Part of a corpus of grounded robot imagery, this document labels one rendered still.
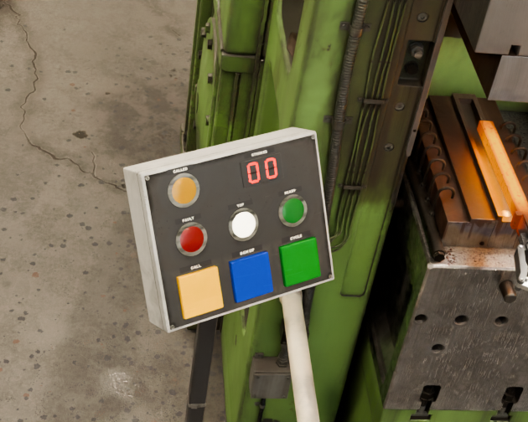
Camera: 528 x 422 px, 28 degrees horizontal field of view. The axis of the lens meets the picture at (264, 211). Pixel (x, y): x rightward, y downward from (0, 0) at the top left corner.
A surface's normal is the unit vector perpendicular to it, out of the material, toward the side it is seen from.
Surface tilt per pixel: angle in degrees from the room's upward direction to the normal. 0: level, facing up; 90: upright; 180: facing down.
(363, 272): 90
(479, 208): 0
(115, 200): 0
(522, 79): 90
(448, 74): 90
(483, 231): 90
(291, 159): 60
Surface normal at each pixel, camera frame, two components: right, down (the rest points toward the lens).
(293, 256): 0.49, 0.16
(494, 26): 0.08, 0.66
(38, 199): 0.13, -0.75
